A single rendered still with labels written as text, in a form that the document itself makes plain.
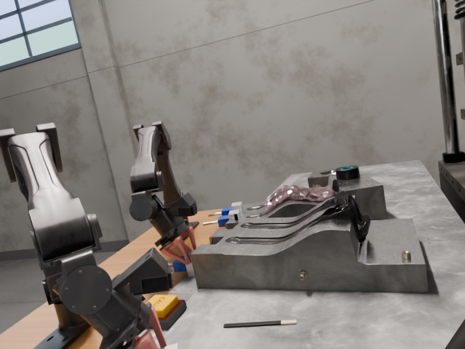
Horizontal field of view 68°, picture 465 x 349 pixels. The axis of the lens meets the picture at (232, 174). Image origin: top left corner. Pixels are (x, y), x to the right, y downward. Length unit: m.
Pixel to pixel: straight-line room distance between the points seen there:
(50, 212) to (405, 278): 0.63
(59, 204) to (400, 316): 0.58
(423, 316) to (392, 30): 2.79
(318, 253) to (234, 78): 2.71
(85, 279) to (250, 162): 2.95
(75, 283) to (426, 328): 0.53
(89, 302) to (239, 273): 0.44
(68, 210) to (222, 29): 2.99
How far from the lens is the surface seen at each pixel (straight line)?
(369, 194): 1.14
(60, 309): 0.87
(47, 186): 0.59
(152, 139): 1.07
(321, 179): 1.59
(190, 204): 0.91
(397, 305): 0.74
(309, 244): 0.75
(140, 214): 0.88
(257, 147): 3.30
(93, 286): 0.47
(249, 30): 3.35
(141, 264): 0.52
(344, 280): 0.77
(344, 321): 0.70
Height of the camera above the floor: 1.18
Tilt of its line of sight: 9 degrees down
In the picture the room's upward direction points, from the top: 11 degrees counter-clockwise
